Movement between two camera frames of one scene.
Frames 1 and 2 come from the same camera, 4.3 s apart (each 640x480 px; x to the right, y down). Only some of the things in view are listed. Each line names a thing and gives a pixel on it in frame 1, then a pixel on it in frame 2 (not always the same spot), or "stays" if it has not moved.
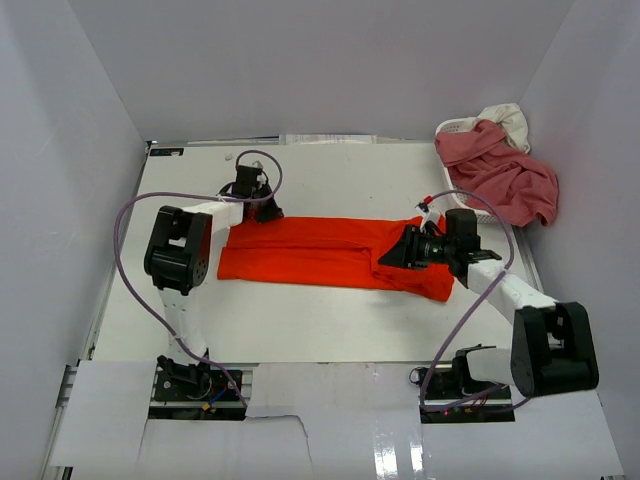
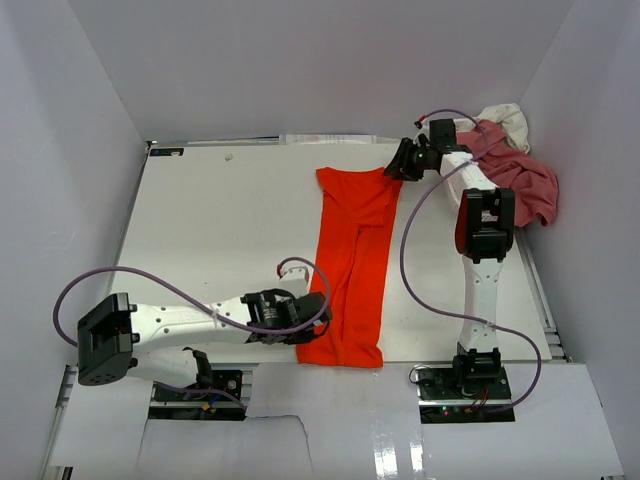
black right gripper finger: (409, 250) → (401, 165)
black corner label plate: (166, 152) stays
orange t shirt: (329, 251) → (356, 215)
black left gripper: (273, 213) → (302, 336)
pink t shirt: (484, 166) stays
